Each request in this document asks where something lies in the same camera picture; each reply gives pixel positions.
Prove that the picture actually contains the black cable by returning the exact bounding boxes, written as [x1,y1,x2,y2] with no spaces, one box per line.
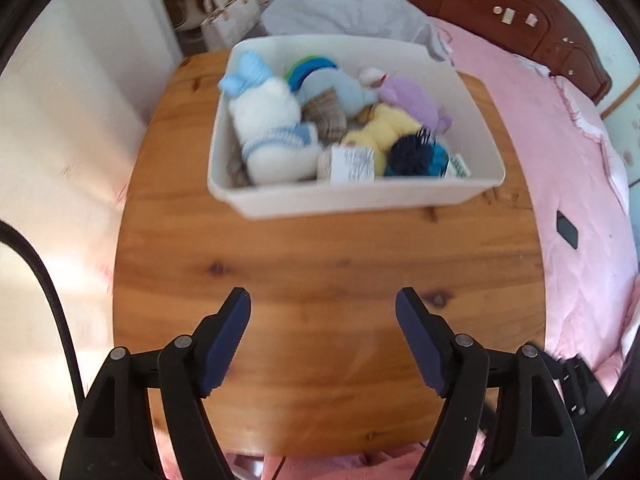
[0,220,86,403]

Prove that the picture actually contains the small white cardboard box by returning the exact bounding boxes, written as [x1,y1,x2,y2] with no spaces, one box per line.
[317,144,377,183]

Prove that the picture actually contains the blue plush toy rainbow mane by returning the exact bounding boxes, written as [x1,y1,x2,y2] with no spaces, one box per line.
[285,56,381,116]

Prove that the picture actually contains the small black object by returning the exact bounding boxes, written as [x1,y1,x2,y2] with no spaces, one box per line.
[556,210,580,250]

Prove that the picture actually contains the black blue pom-pom toy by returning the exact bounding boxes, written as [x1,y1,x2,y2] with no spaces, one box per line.
[384,127,451,178]

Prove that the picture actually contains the small white plush toy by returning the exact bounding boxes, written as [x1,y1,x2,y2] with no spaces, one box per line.
[358,66,391,88]

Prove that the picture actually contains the grey cloth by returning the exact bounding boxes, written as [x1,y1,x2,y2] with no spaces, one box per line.
[261,0,453,61]

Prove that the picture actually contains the small green and white packet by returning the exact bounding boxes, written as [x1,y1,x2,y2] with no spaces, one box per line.
[446,152,472,179]

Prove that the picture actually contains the white plush toy blue bow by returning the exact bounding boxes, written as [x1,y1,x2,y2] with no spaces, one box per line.
[217,51,323,186]

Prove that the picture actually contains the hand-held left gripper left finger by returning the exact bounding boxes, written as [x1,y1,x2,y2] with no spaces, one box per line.
[60,287,252,480]

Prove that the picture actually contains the white plastic bin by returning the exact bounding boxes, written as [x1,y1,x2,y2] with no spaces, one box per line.
[206,34,506,220]

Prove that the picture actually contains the purple plush toy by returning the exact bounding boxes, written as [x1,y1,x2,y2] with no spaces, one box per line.
[378,76,453,135]

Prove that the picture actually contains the white handbag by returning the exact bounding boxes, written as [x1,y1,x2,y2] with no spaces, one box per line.
[200,0,261,51]

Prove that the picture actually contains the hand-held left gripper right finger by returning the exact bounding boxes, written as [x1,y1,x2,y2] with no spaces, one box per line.
[395,287,587,480]

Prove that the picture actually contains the round wooden table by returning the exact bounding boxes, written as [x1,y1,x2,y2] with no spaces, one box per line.
[260,17,640,480]

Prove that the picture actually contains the yellow plush duck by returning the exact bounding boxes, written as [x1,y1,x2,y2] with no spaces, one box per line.
[340,105,423,176]

